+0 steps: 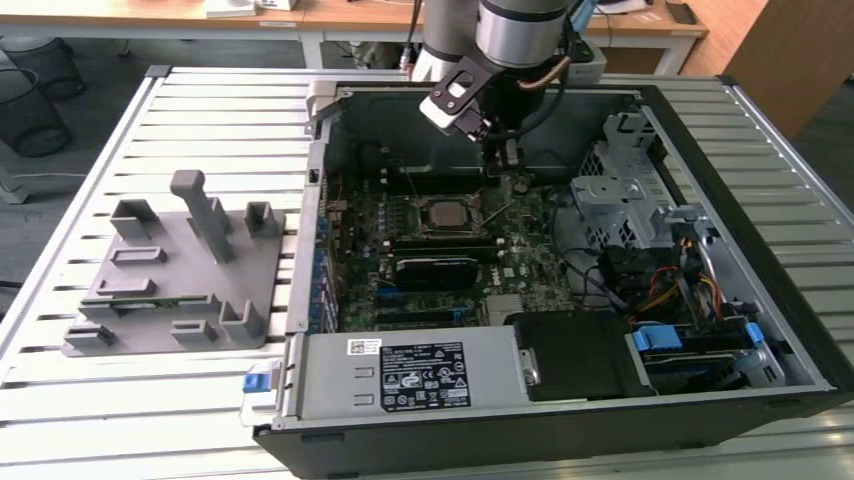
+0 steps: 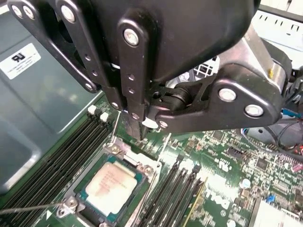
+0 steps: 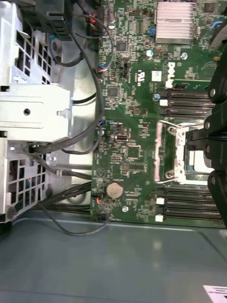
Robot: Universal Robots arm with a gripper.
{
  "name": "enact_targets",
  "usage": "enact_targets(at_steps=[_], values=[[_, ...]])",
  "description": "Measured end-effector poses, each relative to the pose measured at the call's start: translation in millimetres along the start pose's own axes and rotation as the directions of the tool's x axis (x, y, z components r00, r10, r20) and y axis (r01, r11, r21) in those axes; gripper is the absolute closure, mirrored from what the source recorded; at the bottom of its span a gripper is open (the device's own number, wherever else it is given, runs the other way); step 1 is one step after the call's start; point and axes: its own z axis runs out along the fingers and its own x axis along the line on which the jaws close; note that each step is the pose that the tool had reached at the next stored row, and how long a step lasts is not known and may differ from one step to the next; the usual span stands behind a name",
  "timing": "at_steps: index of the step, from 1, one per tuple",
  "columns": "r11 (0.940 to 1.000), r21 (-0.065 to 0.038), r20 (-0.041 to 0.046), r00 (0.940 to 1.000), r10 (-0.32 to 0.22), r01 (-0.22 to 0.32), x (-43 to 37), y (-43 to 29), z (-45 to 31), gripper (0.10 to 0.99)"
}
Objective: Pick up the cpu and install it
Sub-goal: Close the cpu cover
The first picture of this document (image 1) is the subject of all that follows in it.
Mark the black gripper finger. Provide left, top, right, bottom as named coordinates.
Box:
left=480, top=115, right=503, bottom=174
left=500, top=128, right=528, bottom=176

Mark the silver square CPU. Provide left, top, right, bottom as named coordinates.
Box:
left=424, top=198, right=470, bottom=227

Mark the black RAM slot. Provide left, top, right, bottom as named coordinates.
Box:
left=386, top=180, right=486, bottom=196
left=383, top=168, right=486, bottom=182
left=392, top=238, right=499, bottom=250
left=394, top=248, right=499, bottom=260

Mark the green motherboard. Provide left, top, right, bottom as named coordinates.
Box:
left=323, top=169, right=579, bottom=334

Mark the silver metal drive cage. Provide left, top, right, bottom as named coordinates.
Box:
left=570, top=112, right=709, bottom=251

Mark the black graphics card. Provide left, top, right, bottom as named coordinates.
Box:
left=391, top=255, right=480, bottom=292

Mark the small silver heatsink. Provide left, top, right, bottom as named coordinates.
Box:
left=484, top=293, right=530, bottom=326

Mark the black plastic shroud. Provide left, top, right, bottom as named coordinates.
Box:
left=510, top=310, right=659, bottom=402

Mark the blue disk carrier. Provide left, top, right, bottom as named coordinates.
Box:
left=630, top=321, right=766, bottom=361

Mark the brown wooden cabinet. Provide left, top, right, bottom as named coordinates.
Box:
left=723, top=0, right=854, bottom=141

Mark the grey plastic parts rack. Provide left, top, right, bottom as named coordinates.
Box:
left=61, top=169, right=290, bottom=359

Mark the silver power supply with label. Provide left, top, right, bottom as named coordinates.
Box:
left=283, top=327, right=535, bottom=419

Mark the black open PC case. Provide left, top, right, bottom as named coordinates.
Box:
left=251, top=79, right=854, bottom=480

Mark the green RAM stick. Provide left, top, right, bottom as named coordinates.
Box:
left=109, top=295, right=206, bottom=309

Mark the grey metal stand foot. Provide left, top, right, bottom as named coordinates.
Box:
left=0, top=162, right=32, bottom=205

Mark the white webcam black bracket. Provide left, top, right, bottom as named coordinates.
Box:
left=418, top=59, right=494, bottom=134

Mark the grey white camera box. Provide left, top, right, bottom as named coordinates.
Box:
left=564, top=47, right=607, bottom=85

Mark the red wire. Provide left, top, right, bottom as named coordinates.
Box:
left=650, top=266, right=686, bottom=289

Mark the yellow power wire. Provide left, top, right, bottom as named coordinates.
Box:
left=690, top=269, right=729, bottom=321

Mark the black wire mesh bin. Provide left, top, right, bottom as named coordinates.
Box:
left=0, top=67, right=72, bottom=159
left=0, top=35, right=87, bottom=100

